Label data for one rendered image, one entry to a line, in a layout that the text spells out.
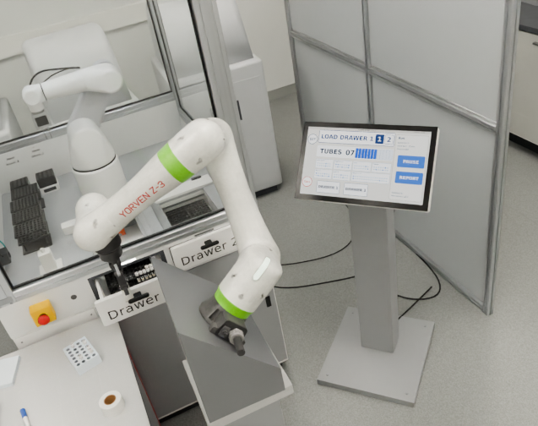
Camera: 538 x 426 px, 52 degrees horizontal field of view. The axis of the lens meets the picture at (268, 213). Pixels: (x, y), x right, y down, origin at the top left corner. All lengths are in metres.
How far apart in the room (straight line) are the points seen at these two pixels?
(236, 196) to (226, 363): 0.49
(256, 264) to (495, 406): 1.47
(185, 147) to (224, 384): 0.68
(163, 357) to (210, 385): 0.85
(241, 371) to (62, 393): 0.66
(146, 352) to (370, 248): 1.03
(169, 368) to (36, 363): 0.61
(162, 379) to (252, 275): 1.10
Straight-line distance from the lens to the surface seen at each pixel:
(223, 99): 1.98
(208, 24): 1.90
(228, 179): 1.70
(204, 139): 1.52
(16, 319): 2.22
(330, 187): 2.17
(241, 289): 1.58
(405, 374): 2.73
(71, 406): 1.98
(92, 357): 2.05
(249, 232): 1.72
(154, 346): 2.43
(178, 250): 2.15
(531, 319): 3.08
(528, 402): 2.74
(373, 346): 2.80
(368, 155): 2.15
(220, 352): 1.57
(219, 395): 1.69
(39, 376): 2.14
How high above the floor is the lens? 2.15
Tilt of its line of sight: 33 degrees down
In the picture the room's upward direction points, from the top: 11 degrees counter-clockwise
